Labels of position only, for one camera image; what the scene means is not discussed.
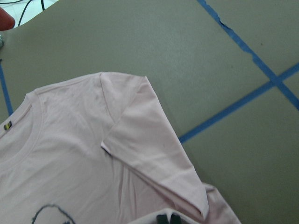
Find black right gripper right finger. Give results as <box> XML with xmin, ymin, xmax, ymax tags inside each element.
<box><xmin>170</xmin><ymin>213</ymin><xmax>180</xmax><ymax>224</ymax></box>

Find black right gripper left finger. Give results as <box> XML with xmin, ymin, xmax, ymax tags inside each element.
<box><xmin>156</xmin><ymin>214</ymin><xmax>169</xmax><ymax>224</ymax></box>

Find red cylindrical bottle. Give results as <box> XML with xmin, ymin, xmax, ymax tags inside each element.
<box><xmin>0</xmin><ymin>8</ymin><xmax>15</xmax><ymax>31</ymax></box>

